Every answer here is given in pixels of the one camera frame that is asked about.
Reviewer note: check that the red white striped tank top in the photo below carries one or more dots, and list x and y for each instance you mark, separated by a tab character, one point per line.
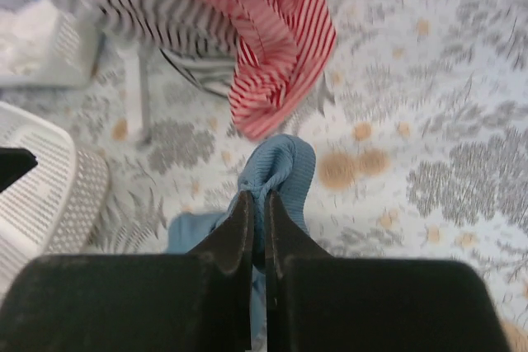
283	47

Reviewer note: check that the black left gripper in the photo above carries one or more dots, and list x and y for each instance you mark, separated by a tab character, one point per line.
14	164

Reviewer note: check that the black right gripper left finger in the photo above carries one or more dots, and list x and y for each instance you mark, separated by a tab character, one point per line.
198	301

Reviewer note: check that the white rectangular laundry basket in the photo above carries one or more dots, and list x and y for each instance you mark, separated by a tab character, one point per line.
70	57

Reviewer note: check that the white round laundry basket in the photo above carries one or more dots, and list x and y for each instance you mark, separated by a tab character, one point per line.
54	207

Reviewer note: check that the blue tank top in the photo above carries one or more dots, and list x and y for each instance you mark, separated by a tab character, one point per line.
284	164

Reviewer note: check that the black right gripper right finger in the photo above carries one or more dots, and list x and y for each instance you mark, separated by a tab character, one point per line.
319	302

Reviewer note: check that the white metal clothes rack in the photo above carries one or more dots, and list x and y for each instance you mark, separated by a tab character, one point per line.
135	57

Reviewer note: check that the black white striped tank top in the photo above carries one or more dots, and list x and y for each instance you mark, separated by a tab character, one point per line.
198	41

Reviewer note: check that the white crumpled cloth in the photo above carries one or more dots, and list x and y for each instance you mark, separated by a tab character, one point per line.
25	37

